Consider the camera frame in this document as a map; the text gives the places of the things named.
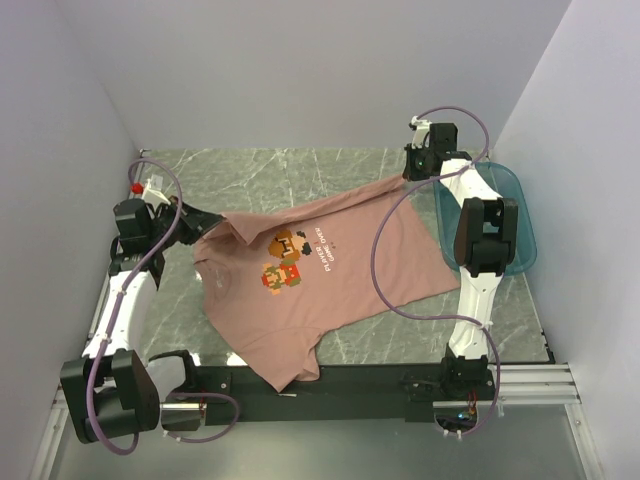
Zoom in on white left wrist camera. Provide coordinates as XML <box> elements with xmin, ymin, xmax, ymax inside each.
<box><xmin>130</xmin><ymin>174</ymin><xmax>170</xmax><ymax>209</ymax></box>

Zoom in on pink t-shirt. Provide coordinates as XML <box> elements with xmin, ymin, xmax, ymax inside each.
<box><xmin>194</xmin><ymin>176</ymin><xmax>459</xmax><ymax>390</ymax></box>

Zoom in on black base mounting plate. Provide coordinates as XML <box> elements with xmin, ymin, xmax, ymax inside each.
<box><xmin>159</xmin><ymin>362</ymin><xmax>501</xmax><ymax>431</ymax></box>

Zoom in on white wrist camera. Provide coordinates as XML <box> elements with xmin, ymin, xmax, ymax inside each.
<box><xmin>130</xmin><ymin>174</ymin><xmax>170</xmax><ymax>209</ymax></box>
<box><xmin>409</xmin><ymin>116</ymin><xmax>431</xmax><ymax>149</ymax></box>

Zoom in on teal translucent plastic basin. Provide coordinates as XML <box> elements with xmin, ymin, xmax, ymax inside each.
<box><xmin>434</xmin><ymin>161</ymin><xmax>537</xmax><ymax>276</ymax></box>

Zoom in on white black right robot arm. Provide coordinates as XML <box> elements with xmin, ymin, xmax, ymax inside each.
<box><xmin>403</xmin><ymin>117</ymin><xmax>519</xmax><ymax>399</ymax></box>

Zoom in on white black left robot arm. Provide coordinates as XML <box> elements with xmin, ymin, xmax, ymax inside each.
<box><xmin>60</xmin><ymin>197</ymin><xmax>223</xmax><ymax>444</ymax></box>

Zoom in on aluminium front frame rail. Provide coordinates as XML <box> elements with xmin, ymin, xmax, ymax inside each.
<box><xmin>432</xmin><ymin>363</ymin><xmax>581</xmax><ymax>407</ymax></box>

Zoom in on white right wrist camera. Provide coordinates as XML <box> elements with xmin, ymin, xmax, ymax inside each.
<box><xmin>409</xmin><ymin>116</ymin><xmax>431</xmax><ymax>149</ymax></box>

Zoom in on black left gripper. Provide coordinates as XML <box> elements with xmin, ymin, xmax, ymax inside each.
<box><xmin>148</xmin><ymin>195</ymin><xmax>223</xmax><ymax>250</ymax></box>

